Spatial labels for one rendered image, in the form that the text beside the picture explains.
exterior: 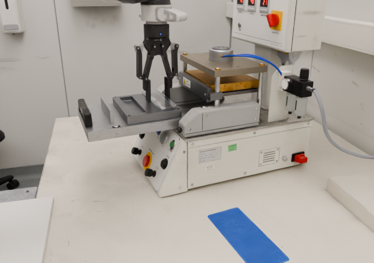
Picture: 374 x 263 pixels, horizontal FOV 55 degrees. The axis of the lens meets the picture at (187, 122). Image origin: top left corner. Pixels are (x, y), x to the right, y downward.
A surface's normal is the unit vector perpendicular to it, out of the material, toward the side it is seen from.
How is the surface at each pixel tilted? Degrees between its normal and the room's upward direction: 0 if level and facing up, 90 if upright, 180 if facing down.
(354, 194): 0
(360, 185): 0
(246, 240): 0
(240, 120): 90
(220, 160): 90
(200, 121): 90
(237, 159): 90
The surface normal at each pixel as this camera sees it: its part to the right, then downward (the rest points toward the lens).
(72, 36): 0.24, 0.36
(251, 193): 0.00, -0.93
